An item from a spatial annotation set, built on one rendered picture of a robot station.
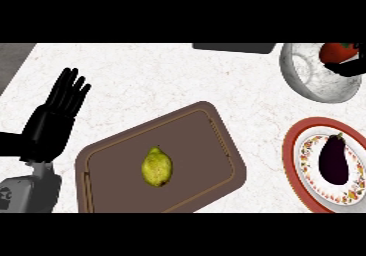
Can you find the dark grey flat object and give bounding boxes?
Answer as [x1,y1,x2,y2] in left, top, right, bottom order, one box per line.
[192,42,278,55]

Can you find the grey appliance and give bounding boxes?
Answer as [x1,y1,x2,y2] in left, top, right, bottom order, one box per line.
[0,42,39,103]

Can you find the brown cutting board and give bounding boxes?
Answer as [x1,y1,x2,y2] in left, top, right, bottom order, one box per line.
[74,100,248,214]

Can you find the white marble bowl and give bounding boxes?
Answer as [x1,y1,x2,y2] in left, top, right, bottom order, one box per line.
[279,42,364,104]

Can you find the dark purple eggplant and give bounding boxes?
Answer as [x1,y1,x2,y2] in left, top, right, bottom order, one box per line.
[318,132,352,186]

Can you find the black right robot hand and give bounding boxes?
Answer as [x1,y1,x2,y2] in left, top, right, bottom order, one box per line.
[322,42,366,78]

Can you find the red bell pepper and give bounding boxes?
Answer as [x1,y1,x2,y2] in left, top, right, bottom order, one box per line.
[319,42,362,64]

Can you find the red-rimmed floral plate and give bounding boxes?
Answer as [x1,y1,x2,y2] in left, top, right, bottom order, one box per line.
[282,116,366,214]

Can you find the yellow-green pear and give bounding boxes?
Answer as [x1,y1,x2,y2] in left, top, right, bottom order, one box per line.
[141,145,175,188]

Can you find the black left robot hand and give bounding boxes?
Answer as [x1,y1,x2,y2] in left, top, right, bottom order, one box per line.
[0,67,93,164]

